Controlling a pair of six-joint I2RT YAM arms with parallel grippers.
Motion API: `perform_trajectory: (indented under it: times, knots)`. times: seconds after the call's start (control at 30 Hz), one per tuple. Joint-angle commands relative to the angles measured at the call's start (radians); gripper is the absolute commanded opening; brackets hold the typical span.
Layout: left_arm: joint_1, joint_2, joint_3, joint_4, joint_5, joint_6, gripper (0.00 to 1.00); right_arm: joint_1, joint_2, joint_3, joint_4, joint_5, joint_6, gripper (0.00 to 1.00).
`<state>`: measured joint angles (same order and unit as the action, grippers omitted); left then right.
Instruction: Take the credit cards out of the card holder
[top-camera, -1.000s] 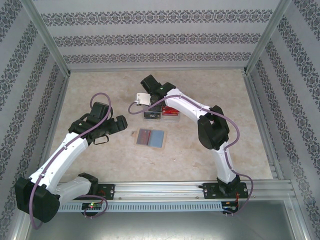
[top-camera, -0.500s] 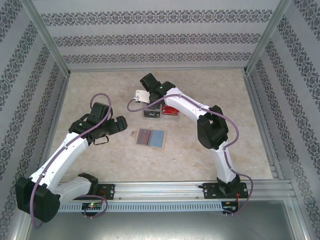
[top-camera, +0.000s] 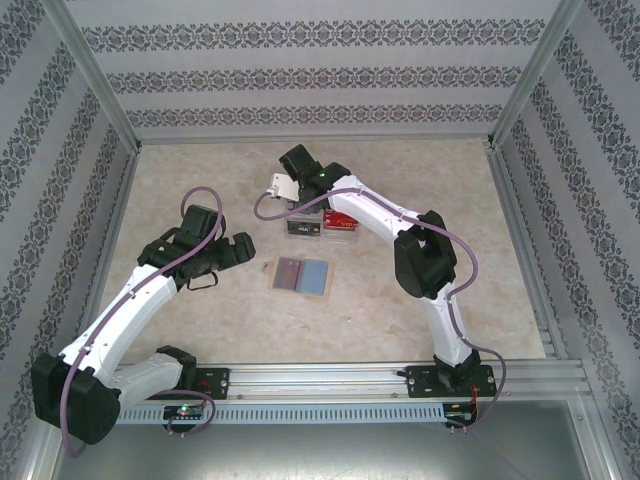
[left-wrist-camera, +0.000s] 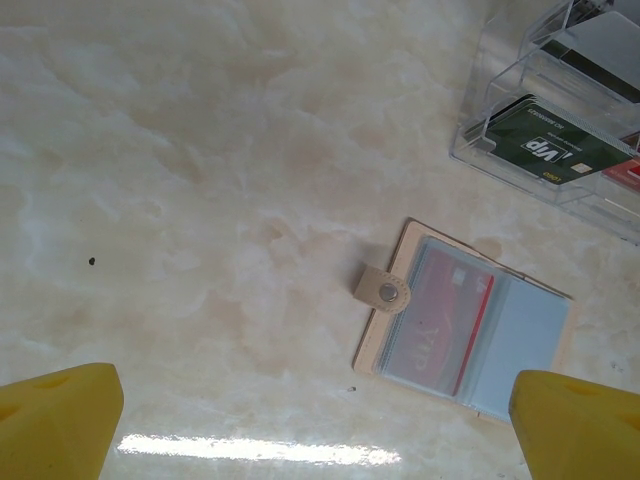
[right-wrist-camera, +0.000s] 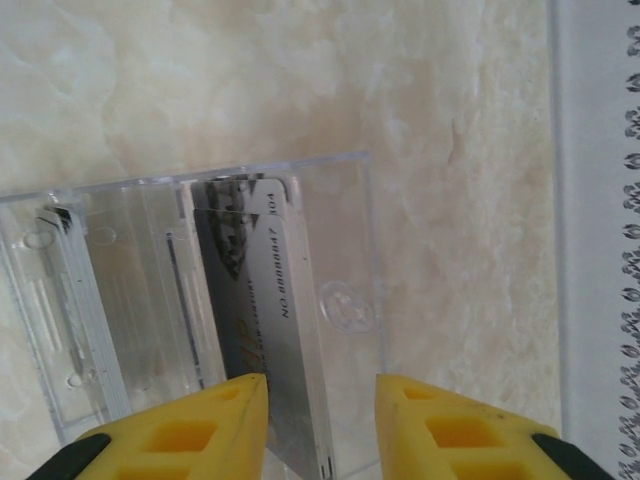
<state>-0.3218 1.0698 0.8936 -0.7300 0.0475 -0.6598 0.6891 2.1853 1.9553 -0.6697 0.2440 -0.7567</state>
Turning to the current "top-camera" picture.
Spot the aluminium frame post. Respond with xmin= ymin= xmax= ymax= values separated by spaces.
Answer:
xmin=485 ymin=0 xmax=584 ymax=149
xmin=42 ymin=0 xmax=142 ymax=151

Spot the black credit card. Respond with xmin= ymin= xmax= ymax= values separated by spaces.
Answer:
xmin=287 ymin=219 xmax=322 ymax=237

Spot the clear acrylic card stand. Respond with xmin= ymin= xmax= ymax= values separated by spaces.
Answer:
xmin=284 ymin=197 xmax=361 ymax=246

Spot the slotted grey cable duct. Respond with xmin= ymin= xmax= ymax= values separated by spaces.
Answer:
xmin=117 ymin=403 xmax=446 ymax=425

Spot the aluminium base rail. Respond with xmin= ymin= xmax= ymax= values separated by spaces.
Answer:
xmin=47 ymin=362 xmax=594 ymax=401

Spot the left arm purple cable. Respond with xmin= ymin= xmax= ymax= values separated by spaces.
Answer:
xmin=62 ymin=185 xmax=224 ymax=459

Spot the black mounting plate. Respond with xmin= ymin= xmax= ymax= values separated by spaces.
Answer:
xmin=405 ymin=364 xmax=499 ymax=399
xmin=139 ymin=367 xmax=232 ymax=401

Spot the grey metal panel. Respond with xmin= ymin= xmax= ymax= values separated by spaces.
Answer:
xmin=49 ymin=422 xmax=606 ymax=480

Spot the dark red card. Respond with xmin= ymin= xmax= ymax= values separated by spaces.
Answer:
xmin=276 ymin=258 xmax=302 ymax=292

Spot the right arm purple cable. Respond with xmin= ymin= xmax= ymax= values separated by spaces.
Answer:
xmin=254 ymin=187 xmax=509 ymax=431

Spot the aluminium side rail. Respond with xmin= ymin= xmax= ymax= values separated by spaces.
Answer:
xmin=69 ymin=149 xmax=141 ymax=366
xmin=487 ymin=147 xmax=569 ymax=359

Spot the small circuit board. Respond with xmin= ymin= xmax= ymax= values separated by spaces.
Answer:
xmin=446 ymin=403 xmax=477 ymax=424
xmin=163 ymin=404 xmax=206 ymax=422

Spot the red VIP card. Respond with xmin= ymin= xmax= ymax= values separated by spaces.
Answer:
xmin=323 ymin=212 xmax=359 ymax=232

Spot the left small circuit board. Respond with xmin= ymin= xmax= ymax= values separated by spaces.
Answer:
xmin=163 ymin=404 xmax=206 ymax=422

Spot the right small circuit board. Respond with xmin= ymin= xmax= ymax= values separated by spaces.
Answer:
xmin=446 ymin=403 xmax=477 ymax=424

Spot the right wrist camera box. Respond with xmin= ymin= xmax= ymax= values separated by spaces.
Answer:
xmin=269 ymin=172 xmax=301 ymax=200

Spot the left gripper black wire loop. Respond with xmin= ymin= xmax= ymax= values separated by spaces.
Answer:
xmin=186 ymin=272 xmax=220 ymax=292

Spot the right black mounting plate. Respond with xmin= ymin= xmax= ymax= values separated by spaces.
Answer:
xmin=405 ymin=364 xmax=499 ymax=399

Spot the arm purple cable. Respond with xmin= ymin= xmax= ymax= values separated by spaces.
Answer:
xmin=62 ymin=185 xmax=224 ymax=459
xmin=254 ymin=187 xmax=509 ymax=431

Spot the beige leather card holder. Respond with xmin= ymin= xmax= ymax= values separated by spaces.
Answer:
xmin=262 ymin=255 xmax=334 ymax=301

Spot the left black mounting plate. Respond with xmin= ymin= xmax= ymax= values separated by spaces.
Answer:
xmin=139 ymin=367 xmax=232 ymax=401

